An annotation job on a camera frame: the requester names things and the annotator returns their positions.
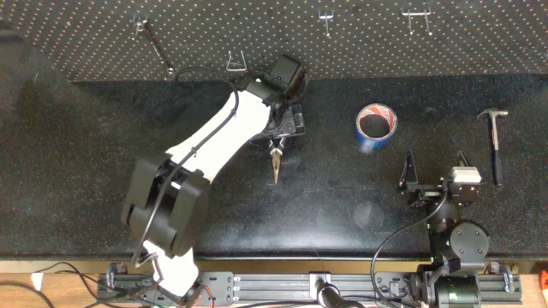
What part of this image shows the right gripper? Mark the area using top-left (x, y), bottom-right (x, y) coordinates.
top-left (396, 149), bottom-right (481, 209)

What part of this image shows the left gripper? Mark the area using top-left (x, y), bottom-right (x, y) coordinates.
top-left (265, 104), bottom-right (307, 139)

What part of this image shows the hammer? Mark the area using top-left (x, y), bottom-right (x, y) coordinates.
top-left (477, 107), bottom-right (509, 187)

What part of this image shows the roll of blue tape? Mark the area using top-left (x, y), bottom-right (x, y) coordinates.
top-left (354, 103), bottom-right (399, 151)

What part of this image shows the black pegboard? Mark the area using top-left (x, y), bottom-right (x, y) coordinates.
top-left (0, 0), bottom-right (548, 83)

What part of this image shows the wrench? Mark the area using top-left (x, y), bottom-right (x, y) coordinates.
top-left (133, 15), bottom-right (176, 76)

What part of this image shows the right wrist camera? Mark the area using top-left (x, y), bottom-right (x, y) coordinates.
top-left (447, 165), bottom-right (483, 187)

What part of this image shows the mounting rail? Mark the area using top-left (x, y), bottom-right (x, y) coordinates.
top-left (96, 260), bottom-right (524, 308)

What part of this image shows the thin black cable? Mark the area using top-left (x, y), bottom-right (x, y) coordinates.
top-left (33, 260), bottom-right (113, 297)

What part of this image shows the thick black cable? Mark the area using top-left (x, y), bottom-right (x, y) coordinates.
top-left (0, 281), bottom-right (55, 308)

